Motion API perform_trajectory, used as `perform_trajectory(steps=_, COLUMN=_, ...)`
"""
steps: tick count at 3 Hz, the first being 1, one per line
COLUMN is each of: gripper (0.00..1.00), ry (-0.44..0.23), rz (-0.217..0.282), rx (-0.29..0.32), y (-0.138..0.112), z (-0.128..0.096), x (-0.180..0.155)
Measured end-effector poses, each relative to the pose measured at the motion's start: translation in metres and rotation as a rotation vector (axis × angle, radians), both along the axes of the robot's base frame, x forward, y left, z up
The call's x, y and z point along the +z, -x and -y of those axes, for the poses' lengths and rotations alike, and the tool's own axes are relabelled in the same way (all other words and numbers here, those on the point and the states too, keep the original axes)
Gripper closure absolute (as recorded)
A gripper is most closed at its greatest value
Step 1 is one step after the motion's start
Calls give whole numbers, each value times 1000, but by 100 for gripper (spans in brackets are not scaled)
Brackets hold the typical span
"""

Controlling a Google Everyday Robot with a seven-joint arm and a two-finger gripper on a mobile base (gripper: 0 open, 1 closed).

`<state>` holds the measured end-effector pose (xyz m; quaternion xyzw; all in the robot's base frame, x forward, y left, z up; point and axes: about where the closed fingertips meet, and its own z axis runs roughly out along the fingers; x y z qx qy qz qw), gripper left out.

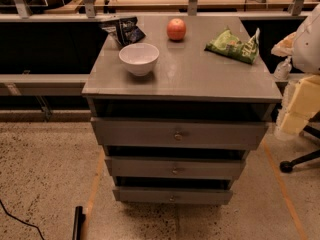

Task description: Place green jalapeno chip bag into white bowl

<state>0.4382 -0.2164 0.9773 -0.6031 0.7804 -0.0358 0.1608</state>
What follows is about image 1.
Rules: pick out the dark blue chip bag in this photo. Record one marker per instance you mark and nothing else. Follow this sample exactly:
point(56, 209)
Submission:
point(124, 30)

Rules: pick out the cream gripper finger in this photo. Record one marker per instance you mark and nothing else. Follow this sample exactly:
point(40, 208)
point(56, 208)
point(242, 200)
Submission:
point(300, 103)

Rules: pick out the black office chair base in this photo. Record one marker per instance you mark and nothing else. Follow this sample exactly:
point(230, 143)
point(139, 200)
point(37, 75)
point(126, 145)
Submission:
point(287, 166)

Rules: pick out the black bar on floor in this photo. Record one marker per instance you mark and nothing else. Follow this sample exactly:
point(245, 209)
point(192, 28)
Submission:
point(79, 219)

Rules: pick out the hand sanitizer bottle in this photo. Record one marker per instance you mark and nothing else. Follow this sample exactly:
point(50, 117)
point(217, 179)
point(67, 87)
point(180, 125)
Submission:
point(283, 69)

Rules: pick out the grey drawer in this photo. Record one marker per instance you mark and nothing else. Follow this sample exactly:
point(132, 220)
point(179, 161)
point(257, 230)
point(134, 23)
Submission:
point(172, 195)
point(174, 168)
point(178, 134)

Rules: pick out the bottom grey drawer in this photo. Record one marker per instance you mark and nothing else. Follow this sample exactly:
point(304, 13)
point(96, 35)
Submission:
point(172, 195)

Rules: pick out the grey drawer cabinet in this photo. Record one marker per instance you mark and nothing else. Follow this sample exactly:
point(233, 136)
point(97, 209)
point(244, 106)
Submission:
point(188, 83)

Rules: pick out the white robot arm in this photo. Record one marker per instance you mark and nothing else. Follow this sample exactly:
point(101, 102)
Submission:
point(303, 45)

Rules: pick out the top grey drawer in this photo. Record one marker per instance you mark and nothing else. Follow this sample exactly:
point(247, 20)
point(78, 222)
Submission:
point(178, 134)

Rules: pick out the white bowl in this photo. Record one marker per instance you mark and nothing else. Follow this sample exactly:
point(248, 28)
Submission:
point(140, 58)

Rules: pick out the middle grey drawer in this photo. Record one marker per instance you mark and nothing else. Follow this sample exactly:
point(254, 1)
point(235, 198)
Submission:
point(174, 168)

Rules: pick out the red apple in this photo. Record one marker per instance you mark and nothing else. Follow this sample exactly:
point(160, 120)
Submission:
point(176, 29)

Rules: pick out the green jalapeno chip bag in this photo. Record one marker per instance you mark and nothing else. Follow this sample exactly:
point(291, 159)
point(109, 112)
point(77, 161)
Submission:
point(229, 45)

